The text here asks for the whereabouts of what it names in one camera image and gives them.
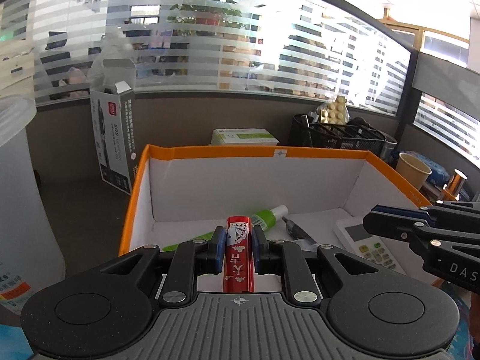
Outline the green white flat box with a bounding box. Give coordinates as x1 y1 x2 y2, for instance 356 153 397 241
211 128 279 146

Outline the brown paper cup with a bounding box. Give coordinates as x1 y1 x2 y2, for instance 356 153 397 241
395 152 432 190

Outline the grey tall product box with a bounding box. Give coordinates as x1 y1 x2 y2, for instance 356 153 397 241
90 80 137 194

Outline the Starbucks plastic cup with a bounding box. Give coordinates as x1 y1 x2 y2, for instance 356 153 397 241
0 96 66 316

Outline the yellow building block plate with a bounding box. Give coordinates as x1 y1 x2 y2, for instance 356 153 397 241
316 95 350 125

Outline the black silver screwdriver pen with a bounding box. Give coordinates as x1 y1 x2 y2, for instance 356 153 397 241
282 217 318 251

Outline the black mesh desk organizer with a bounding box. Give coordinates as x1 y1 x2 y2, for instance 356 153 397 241
288 114 386 156

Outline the gold copper coil spool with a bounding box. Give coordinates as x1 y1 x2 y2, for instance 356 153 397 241
442 169 467 201

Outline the white air conditioner remote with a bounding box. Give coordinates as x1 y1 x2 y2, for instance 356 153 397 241
334 216 405 274

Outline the glass jar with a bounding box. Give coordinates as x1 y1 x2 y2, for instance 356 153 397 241
380 132 398 162

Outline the red playing card box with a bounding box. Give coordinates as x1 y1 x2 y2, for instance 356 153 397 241
223 216 255 293

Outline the AGON colourful desk mat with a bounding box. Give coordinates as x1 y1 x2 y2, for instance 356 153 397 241
1 324 473 360

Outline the blue wet wipes pack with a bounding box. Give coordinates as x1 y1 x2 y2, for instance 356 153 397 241
407 150 450 187

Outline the orange cardboard box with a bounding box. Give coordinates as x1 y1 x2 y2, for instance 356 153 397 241
118 143 443 293

